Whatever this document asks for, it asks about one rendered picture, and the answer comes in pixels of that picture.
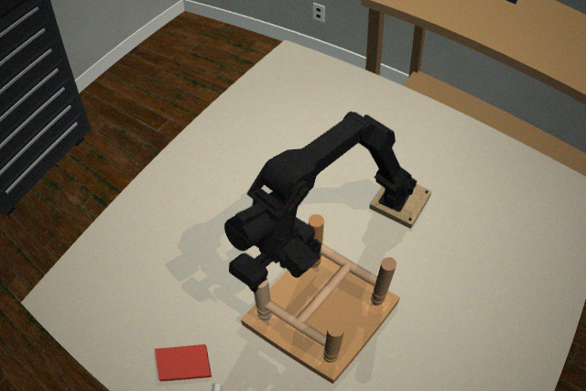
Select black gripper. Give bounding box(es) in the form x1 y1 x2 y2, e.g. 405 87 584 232
229 217 315 293

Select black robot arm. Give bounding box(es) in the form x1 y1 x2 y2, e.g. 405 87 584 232
224 112 417 277

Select wooden stool legs with h-shaped crossbars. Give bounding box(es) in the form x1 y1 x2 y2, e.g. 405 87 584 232
254 214 396 363

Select red flat rectangular pad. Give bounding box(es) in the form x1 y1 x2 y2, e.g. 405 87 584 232
155 344 212 382

